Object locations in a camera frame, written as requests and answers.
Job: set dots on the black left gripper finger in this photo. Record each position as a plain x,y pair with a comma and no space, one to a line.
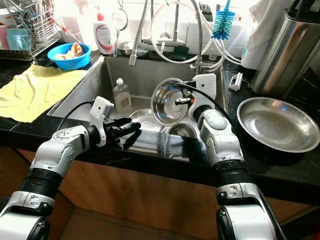
130,138
129,125

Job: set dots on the deep steel bowl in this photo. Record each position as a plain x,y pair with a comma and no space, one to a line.
164,107

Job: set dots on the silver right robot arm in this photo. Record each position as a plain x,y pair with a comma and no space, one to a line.
222,140

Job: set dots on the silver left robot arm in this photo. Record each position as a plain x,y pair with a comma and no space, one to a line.
65,150

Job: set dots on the steel kitchen sink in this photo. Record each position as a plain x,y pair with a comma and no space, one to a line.
145,75

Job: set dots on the steel sink drain strainer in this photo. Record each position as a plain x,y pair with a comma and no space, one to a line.
181,130

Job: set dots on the clear plastic bottle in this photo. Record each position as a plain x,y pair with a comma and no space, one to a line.
122,97

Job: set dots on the small white clip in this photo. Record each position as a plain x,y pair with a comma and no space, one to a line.
235,82

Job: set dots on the chrome spring faucet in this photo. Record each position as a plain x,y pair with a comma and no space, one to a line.
199,40

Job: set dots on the brown wooden cabinet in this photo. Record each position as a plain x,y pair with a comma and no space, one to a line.
155,200

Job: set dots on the small steel bowl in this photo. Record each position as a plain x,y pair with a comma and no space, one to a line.
127,48

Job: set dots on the blue plastic bowl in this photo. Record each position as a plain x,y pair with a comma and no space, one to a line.
70,63

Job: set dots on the large shallow steel bowl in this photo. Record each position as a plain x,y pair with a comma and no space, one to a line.
277,122

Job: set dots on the yellow cloth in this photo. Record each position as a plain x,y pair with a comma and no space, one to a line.
37,92

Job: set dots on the blue bottle brush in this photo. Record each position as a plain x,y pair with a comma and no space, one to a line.
223,22

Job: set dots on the white soap bottle red cap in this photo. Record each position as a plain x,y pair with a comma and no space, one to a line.
105,37

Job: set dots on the food scraps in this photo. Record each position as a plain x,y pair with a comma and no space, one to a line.
72,51

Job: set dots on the tall steel pot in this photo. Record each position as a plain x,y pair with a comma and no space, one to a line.
285,55

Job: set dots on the pink cup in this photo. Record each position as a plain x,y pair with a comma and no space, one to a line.
3,37

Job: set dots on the teal plastic container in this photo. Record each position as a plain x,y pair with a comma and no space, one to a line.
18,40

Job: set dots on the white ceramic bowl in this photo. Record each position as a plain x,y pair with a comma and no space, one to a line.
5,16

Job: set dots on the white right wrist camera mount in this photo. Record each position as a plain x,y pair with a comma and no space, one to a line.
205,89

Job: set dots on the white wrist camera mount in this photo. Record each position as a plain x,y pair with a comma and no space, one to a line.
101,110
205,89

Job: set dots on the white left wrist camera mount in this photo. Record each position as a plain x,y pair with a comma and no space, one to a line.
101,110

